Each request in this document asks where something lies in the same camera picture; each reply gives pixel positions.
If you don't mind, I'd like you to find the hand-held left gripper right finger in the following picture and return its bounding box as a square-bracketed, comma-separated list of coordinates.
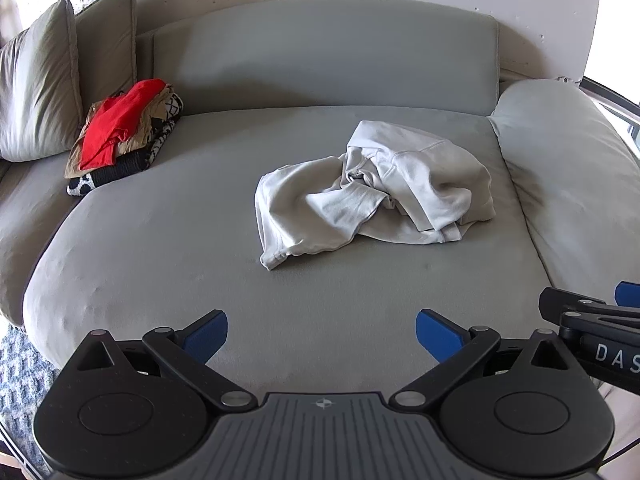
[389, 308, 583, 409]

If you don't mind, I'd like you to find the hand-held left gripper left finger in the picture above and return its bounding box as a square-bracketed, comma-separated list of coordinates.
[62, 310, 259, 409]

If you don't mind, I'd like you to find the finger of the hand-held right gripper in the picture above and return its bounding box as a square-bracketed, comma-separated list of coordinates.
[538, 287, 640, 341]
[614, 281, 640, 307]

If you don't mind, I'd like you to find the white sweatshirt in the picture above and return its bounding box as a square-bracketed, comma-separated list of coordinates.
[254, 120, 496, 272]

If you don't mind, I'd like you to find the grey sofa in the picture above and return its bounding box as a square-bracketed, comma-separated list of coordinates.
[0, 0, 640, 461]

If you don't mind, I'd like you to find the large grey cushion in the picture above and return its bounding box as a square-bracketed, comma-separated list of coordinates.
[489, 79, 640, 301]

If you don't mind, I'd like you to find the blue white patterned rug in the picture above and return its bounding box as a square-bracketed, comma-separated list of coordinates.
[0, 320, 68, 463]

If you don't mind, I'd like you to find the black white patterned garment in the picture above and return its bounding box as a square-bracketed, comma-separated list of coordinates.
[67, 92, 185, 196]

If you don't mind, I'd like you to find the beige garment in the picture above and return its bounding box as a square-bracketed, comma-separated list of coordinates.
[64, 87, 177, 179]

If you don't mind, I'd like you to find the red garment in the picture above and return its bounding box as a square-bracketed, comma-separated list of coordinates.
[79, 79, 168, 171]

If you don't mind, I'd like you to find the window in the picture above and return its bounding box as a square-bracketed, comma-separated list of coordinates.
[582, 0, 640, 92]

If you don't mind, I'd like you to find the grey sofa back cushion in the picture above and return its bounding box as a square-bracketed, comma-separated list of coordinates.
[152, 0, 501, 117]

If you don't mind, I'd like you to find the grey throw pillow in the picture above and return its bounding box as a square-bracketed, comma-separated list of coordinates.
[0, 0, 84, 162]
[74, 0, 139, 107]

